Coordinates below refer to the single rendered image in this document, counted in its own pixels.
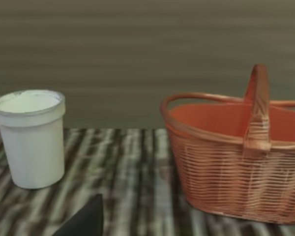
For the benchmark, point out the orange wicker basket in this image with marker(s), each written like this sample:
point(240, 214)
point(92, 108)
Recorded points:
point(236, 177)

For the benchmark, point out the white plastic cup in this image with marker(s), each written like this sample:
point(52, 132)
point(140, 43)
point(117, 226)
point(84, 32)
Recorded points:
point(33, 142)

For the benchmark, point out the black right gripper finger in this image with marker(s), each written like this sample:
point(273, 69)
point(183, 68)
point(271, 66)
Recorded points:
point(87, 218)

